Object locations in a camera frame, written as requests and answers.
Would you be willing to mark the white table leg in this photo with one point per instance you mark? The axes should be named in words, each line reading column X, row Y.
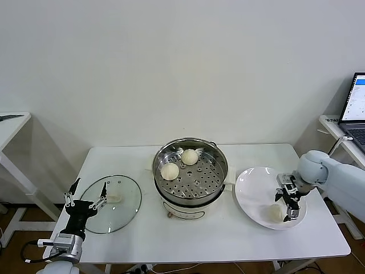
column 277, row 265
column 107, row 269

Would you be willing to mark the white electric cooker pot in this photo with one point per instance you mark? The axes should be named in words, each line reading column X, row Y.
column 185, row 212

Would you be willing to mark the round glass pot lid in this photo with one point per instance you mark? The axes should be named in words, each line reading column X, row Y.
column 128, row 205

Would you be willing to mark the white side table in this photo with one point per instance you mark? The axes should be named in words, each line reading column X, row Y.
column 328, row 125
column 17, row 125

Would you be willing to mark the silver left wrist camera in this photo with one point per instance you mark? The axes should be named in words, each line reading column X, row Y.
column 64, row 242

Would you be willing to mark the white power strip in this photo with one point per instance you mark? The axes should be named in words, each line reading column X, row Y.
column 141, row 268

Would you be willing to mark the stainless steel steamer basket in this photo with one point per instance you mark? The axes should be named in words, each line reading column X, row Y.
column 219, row 171

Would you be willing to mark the dark grey flat device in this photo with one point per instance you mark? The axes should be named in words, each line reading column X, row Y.
column 10, row 117

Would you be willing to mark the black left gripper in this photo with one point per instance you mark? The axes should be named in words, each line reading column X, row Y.
column 80, row 212

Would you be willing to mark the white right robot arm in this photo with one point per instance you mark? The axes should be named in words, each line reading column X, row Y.
column 342, row 179

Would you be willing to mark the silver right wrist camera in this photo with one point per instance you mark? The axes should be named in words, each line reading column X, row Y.
column 285, row 179

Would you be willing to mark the white round plate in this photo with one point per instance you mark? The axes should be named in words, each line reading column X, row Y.
column 251, row 194

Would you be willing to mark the white steamed baozi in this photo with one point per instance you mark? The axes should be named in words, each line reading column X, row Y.
column 170, row 171
column 189, row 157
column 272, row 212

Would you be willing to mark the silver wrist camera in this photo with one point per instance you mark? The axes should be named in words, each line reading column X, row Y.
column 64, row 242
column 285, row 179

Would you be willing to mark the grey open laptop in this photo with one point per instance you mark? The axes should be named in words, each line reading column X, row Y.
column 355, row 100

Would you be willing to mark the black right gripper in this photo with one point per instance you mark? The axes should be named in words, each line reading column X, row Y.
column 292, row 199

